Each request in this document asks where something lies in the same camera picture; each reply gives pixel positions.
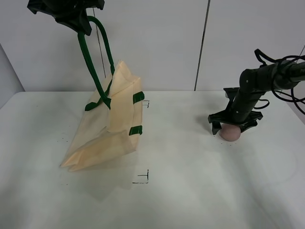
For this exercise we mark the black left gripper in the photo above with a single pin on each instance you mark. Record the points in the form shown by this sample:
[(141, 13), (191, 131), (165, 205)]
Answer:
[(73, 11)]

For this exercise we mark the white linen bag green handles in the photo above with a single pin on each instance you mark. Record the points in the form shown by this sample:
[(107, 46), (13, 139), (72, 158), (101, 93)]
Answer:
[(112, 122)]

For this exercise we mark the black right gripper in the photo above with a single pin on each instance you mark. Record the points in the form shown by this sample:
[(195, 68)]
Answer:
[(239, 111)]

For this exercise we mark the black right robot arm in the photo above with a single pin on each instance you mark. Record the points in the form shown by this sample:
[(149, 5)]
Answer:
[(254, 83)]

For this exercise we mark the pink peach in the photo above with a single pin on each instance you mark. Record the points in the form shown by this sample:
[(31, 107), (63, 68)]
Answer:
[(230, 132)]

